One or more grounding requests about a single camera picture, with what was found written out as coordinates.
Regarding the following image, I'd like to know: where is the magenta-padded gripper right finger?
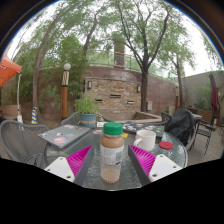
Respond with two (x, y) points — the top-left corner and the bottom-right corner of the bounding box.
(127, 144), (184, 187)

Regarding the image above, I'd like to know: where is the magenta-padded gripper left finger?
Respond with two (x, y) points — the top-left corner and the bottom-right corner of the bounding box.
(44, 144), (95, 187)

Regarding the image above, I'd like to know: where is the green-capped brown drink bottle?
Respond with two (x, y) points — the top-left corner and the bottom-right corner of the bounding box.
(99, 122), (125, 185)

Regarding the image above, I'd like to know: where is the flat round red coaster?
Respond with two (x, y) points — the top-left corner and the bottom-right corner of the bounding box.
(158, 141), (175, 150)

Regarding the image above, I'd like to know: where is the grey laptop with stickers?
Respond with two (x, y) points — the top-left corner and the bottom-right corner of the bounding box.
(37, 124), (92, 149)

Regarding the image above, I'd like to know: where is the white mug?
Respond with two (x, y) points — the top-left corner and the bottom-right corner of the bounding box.
(133, 129), (157, 152)

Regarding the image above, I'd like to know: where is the dark laptop with stickers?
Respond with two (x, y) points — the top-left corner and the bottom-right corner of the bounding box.
(121, 122), (165, 138)

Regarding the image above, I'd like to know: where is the jacket-draped grey metal chair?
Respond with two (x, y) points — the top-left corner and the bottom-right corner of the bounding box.
(160, 111), (201, 152)

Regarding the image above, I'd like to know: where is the black jacket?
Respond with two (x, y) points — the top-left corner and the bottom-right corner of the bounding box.
(164, 108), (197, 148)

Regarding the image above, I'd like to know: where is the black metal patio chair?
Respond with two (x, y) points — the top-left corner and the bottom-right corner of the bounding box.
(196, 114), (218, 156)

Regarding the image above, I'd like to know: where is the round dark patio table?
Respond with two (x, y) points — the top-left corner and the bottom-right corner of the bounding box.
(191, 113), (204, 122)

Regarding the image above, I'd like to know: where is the green plant in blue pot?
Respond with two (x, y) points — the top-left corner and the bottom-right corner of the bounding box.
(73, 93), (101, 129)

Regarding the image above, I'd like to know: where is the dark-trunked tall tree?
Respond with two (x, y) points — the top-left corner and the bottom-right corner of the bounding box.
(106, 0), (198, 113)

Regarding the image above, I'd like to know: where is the pale-trunked leaning tree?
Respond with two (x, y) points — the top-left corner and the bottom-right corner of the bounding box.
(19, 0), (111, 123)

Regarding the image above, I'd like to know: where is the closed maroon patio umbrella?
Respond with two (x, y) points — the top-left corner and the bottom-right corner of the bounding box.
(208, 71), (221, 118)

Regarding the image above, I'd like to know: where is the orange canopy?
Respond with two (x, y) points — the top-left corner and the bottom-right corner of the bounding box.
(0, 51), (23, 88)

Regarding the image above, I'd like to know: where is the yellow blue striped post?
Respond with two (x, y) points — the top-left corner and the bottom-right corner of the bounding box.
(30, 106), (39, 125)

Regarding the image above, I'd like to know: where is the wooden globe-topped lamp post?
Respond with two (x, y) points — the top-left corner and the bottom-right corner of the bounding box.
(174, 82), (181, 112)
(60, 62), (72, 121)

